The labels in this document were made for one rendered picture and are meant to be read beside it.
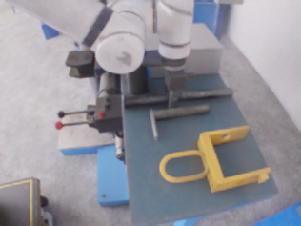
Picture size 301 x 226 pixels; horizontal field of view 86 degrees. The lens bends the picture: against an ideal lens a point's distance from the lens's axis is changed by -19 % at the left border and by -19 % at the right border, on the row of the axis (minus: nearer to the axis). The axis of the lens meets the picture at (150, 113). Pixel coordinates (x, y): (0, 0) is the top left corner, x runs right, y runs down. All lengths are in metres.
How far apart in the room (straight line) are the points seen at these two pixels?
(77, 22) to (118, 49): 0.09
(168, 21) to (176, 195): 0.43
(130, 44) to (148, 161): 0.34
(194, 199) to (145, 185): 0.13
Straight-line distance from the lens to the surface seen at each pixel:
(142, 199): 0.52
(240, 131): 0.60
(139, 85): 0.68
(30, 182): 1.59
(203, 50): 0.76
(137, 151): 0.58
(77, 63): 1.09
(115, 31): 0.35
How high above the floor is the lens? 1.56
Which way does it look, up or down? 49 degrees down
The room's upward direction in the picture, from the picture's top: 2 degrees counter-clockwise
